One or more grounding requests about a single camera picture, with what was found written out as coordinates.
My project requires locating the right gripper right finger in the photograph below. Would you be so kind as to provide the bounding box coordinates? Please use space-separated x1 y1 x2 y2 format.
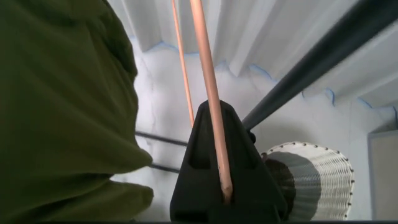
219 100 289 222

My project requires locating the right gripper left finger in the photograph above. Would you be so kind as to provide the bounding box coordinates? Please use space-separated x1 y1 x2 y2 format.
170 100 225 222

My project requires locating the pink clothes hanger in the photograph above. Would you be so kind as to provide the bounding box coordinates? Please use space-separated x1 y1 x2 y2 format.
170 0 233 203

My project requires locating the green long-sleeved shirt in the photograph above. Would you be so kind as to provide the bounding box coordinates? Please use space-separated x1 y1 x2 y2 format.
0 0 155 222

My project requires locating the white laundry basket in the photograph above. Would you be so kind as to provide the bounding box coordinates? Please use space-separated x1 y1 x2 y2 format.
261 141 355 222

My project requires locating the black clothes rack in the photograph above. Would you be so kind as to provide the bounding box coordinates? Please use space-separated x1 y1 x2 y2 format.
135 0 398 174

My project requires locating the white curtain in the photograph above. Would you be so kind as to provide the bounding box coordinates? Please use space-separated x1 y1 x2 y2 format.
107 0 398 110

